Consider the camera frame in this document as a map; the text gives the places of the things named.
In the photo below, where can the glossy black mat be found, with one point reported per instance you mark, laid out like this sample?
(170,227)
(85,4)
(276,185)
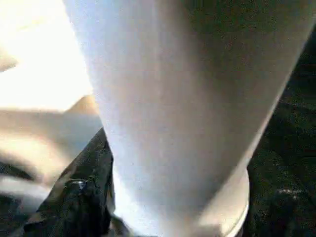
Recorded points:
(291,187)

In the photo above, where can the white plastic table leg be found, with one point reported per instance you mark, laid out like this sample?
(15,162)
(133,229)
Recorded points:
(187,98)

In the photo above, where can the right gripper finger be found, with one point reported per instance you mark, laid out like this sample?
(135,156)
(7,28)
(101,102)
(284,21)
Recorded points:
(79,197)

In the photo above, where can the white plastic table top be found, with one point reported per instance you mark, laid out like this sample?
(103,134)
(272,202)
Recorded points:
(39,74)

